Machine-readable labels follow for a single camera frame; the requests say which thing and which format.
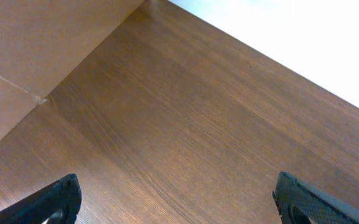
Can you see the brown side partition panel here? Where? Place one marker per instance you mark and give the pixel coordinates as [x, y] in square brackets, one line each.
[41, 42]

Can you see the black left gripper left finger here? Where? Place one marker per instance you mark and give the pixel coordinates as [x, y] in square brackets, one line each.
[58, 203]

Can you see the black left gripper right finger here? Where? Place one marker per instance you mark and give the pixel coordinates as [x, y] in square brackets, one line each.
[300, 202]

